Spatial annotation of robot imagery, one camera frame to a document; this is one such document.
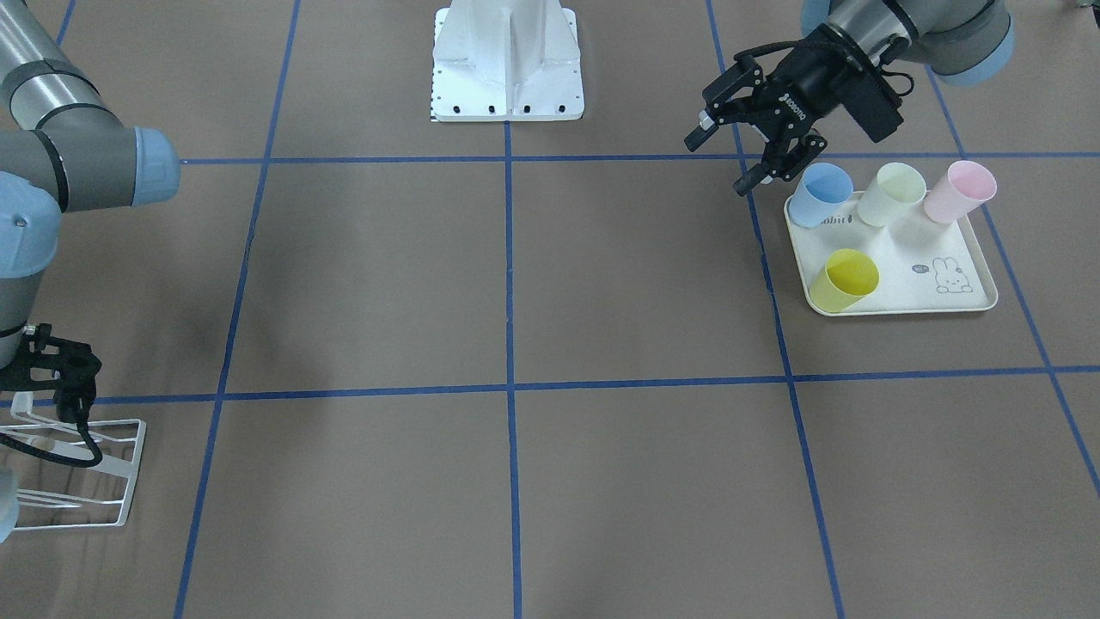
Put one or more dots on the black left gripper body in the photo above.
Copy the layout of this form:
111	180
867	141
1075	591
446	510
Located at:
805	86

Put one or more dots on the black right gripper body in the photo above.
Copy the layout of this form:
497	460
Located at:
66	397

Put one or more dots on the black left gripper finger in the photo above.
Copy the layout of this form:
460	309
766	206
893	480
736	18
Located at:
767	170
706	128

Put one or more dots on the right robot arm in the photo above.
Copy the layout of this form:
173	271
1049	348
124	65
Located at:
69	152

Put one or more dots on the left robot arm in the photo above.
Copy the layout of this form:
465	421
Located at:
962	42

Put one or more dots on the light blue cup back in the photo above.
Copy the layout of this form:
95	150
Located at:
823	189

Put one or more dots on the yellow plastic cup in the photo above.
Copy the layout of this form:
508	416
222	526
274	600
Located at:
848	275

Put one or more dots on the pale green plastic cup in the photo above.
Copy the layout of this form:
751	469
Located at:
896	188

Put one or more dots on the pink plastic cup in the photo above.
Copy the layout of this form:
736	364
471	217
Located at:
965	185

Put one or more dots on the cream serving tray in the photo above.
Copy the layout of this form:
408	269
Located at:
924	267

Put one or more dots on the white wire cup rack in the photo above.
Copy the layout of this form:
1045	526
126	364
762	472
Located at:
40	495

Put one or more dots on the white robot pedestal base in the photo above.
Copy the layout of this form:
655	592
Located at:
506	61

